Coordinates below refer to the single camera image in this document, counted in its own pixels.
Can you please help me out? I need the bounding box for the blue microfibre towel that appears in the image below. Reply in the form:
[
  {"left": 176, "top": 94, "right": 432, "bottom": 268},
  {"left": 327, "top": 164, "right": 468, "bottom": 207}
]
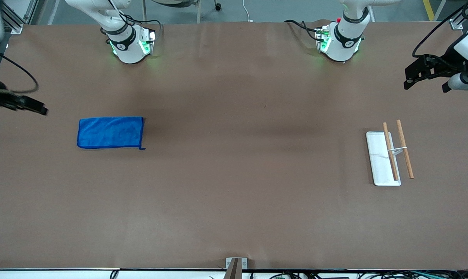
[{"left": 77, "top": 117, "right": 146, "bottom": 150}]

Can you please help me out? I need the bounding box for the office chair base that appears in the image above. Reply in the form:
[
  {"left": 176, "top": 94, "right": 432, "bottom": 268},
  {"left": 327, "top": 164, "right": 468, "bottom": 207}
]
[{"left": 141, "top": 0, "right": 223, "bottom": 24}]

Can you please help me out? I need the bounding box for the brown paper table cover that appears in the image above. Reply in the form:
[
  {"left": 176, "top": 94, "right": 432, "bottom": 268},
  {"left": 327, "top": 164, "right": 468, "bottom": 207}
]
[{"left": 0, "top": 19, "right": 468, "bottom": 270}]

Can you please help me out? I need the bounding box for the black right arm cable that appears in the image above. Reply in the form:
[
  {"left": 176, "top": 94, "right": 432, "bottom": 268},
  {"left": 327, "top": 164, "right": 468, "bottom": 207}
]
[{"left": 0, "top": 50, "right": 39, "bottom": 94}]

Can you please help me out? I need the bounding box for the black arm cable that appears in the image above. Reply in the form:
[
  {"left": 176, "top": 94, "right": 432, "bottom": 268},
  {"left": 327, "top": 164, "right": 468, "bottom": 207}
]
[
  {"left": 412, "top": 0, "right": 468, "bottom": 59},
  {"left": 0, "top": 50, "right": 39, "bottom": 94}
]

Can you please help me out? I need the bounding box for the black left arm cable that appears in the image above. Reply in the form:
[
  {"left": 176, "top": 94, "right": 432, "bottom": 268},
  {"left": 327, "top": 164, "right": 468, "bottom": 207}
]
[{"left": 412, "top": 0, "right": 468, "bottom": 59}]

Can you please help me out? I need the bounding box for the aluminium frame profile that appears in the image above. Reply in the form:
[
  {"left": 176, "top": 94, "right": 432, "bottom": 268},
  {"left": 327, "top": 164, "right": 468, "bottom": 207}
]
[
  {"left": 449, "top": 0, "right": 468, "bottom": 31},
  {"left": 1, "top": 0, "right": 38, "bottom": 34}
]

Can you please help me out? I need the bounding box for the black left base cable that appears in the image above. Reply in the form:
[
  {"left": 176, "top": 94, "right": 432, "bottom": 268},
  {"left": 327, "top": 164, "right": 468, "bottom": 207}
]
[{"left": 283, "top": 19, "right": 320, "bottom": 41}]

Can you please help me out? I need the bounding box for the black base cable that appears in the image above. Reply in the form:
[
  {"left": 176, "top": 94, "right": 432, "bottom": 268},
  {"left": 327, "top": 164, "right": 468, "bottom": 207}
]
[
  {"left": 119, "top": 14, "right": 164, "bottom": 35},
  {"left": 283, "top": 19, "right": 320, "bottom": 41}
]

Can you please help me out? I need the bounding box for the black right base cable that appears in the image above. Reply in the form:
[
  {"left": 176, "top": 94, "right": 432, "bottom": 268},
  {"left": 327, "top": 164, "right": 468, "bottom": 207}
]
[{"left": 119, "top": 14, "right": 164, "bottom": 35}]

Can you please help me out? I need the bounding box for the white floor cable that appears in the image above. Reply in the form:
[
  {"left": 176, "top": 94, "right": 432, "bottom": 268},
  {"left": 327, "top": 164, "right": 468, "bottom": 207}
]
[{"left": 242, "top": 0, "right": 254, "bottom": 22}]

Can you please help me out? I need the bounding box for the cable bundle under table edge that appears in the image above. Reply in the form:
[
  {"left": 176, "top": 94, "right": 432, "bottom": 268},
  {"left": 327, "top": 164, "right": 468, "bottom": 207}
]
[{"left": 249, "top": 270, "right": 468, "bottom": 279}]

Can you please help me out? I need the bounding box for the grey metal bracket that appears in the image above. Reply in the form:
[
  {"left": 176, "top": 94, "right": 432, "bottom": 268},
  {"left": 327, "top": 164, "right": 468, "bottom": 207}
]
[{"left": 225, "top": 257, "right": 248, "bottom": 279}]

